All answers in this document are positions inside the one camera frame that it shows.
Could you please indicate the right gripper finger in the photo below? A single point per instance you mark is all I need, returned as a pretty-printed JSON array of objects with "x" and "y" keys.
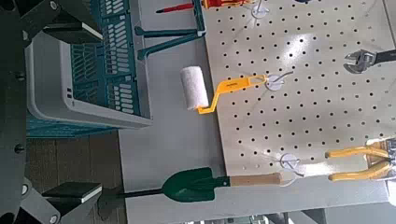
[
  {"x": 71, "y": 31},
  {"x": 71, "y": 193}
]

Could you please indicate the teal crate with grey rim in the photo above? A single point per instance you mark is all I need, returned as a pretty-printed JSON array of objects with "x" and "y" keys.
[{"x": 93, "y": 113}]

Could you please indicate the red yellow screwdriver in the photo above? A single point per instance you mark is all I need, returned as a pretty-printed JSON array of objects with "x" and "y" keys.
[{"x": 177, "y": 7}]

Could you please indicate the grey display stand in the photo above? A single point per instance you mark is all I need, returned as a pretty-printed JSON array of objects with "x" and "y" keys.
[{"x": 174, "y": 146}]

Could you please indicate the white pegboard hook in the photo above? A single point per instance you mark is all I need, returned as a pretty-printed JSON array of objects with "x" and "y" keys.
[
  {"x": 260, "y": 11},
  {"x": 288, "y": 159},
  {"x": 274, "y": 83}
]

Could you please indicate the beige perforated pegboard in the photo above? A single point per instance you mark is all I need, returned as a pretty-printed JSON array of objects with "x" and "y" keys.
[{"x": 320, "y": 112}]

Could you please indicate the black steel adjustable wrench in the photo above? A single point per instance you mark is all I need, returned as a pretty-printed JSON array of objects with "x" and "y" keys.
[{"x": 358, "y": 60}]

